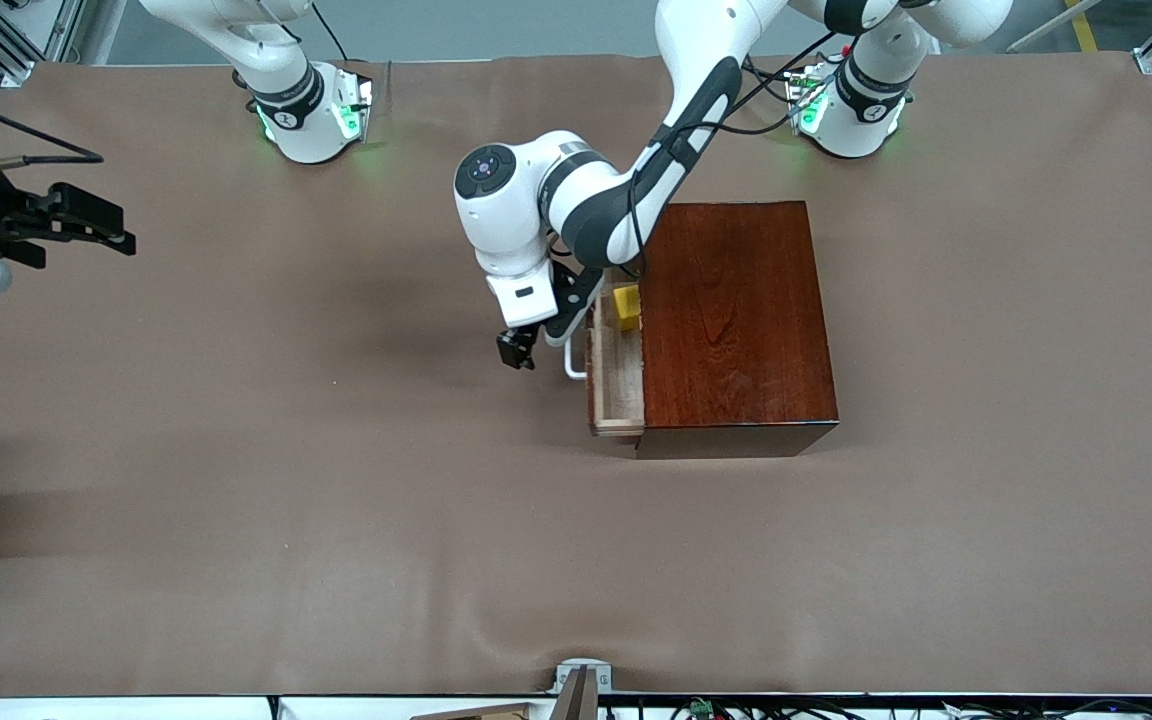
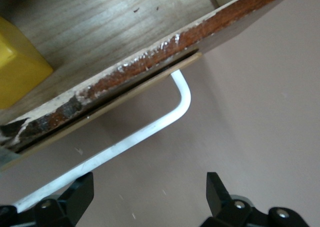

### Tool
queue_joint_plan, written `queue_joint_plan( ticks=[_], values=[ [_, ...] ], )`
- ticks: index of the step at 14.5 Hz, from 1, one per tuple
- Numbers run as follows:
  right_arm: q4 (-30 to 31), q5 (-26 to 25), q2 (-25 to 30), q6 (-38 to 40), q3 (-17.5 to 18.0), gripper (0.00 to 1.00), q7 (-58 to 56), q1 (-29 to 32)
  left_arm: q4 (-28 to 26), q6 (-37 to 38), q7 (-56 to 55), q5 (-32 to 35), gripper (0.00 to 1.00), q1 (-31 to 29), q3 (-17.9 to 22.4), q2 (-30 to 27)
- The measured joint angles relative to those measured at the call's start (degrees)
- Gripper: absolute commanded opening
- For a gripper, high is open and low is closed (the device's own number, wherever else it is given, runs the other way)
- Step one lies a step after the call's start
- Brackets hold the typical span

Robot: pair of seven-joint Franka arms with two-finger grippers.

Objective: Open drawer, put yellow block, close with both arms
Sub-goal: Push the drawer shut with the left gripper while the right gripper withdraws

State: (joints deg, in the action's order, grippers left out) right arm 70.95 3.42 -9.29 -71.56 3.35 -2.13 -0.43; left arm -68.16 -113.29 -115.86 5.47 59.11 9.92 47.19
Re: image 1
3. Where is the dark red-brown wooden cabinet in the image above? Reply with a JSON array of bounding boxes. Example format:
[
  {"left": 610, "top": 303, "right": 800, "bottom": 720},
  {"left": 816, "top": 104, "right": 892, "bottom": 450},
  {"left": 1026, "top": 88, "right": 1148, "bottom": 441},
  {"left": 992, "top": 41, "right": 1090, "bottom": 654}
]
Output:
[{"left": 634, "top": 200, "right": 840, "bottom": 459}]

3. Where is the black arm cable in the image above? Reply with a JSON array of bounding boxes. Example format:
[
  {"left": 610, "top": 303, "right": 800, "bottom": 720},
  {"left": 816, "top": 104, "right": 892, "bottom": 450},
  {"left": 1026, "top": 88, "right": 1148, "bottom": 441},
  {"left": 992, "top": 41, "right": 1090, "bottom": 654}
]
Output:
[
  {"left": 626, "top": 30, "right": 852, "bottom": 279},
  {"left": 0, "top": 85, "right": 105, "bottom": 166}
]

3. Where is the metal bracket with post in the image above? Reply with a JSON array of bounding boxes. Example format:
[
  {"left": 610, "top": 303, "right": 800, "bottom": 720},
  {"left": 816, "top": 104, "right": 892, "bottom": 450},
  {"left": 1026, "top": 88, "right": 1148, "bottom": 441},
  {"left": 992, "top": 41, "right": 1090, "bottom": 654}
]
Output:
[{"left": 554, "top": 658, "right": 614, "bottom": 720}]

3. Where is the table cover mat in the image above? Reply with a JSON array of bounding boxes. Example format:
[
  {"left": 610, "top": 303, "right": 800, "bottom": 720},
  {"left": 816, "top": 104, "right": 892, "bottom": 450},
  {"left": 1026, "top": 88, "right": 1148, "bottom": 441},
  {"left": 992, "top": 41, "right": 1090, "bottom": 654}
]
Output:
[{"left": 0, "top": 50, "right": 1152, "bottom": 698}]

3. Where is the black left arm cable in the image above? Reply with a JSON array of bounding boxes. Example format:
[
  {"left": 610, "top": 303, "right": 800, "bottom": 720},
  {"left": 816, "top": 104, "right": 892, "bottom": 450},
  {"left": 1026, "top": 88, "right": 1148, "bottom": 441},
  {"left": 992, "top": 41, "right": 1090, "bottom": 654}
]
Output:
[{"left": 626, "top": 30, "right": 852, "bottom": 279}]

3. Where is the light wood drawer white handle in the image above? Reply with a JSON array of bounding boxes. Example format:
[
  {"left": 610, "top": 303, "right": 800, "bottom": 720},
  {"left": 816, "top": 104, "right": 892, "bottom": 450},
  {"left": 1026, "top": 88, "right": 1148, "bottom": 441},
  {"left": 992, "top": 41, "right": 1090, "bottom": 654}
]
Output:
[{"left": 563, "top": 268, "right": 647, "bottom": 439}]

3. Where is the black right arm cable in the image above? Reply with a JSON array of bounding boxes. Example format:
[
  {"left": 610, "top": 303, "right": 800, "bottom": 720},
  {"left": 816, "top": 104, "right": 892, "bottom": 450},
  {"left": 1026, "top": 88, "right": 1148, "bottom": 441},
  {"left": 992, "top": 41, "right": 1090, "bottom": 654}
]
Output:
[{"left": 0, "top": 85, "right": 105, "bottom": 166}]

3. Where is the black base cable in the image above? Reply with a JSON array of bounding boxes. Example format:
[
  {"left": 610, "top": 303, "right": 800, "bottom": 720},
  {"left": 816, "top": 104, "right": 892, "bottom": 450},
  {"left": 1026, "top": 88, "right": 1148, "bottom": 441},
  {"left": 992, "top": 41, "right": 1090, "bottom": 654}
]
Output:
[{"left": 311, "top": 0, "right": 357, "bottom": 63}]

